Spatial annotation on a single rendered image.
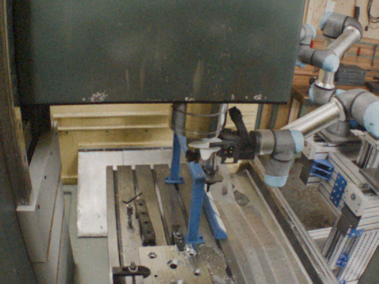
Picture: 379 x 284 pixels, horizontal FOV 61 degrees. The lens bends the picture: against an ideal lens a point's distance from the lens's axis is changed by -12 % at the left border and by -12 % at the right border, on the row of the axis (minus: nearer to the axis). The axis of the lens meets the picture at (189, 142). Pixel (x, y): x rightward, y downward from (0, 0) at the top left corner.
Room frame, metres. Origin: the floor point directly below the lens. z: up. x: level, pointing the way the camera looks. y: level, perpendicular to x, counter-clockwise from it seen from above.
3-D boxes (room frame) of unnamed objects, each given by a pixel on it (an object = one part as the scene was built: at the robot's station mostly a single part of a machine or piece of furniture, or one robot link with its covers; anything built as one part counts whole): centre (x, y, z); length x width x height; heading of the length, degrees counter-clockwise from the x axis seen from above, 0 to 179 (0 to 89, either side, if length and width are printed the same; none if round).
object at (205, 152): (0.88, -0.05, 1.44); 0.09 x 0.03 x 0.06; 117
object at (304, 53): (1.52, -0.47, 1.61); 0.11 x 0.08 x 0.11; 47
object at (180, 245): (0.99, 0.01, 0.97); 0.13 x 0.03 x 0.15; 14
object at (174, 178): (1.51, 0.06, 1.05); 0.10 x 0.05 x 0.30; 104
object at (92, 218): (1.54, 0.14, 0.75); 0.89 x 0.70 x 0.26; 104
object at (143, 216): (1.12, 0.15, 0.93); 0.26 x 0.05 x 0.06; 19
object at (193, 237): (1.08, -0.05, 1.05); 0.10 x 0.05 x 0.30; 104
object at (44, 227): (0.80, 0.42, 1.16); 0.48 x 0.05 x 0.51; 14
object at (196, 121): (0.90, -0.02, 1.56); 0.16 x 0.16 x 0.12
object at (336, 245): (1.52, -0.96, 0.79); 0.13 x 0.09 x 0.86; 14
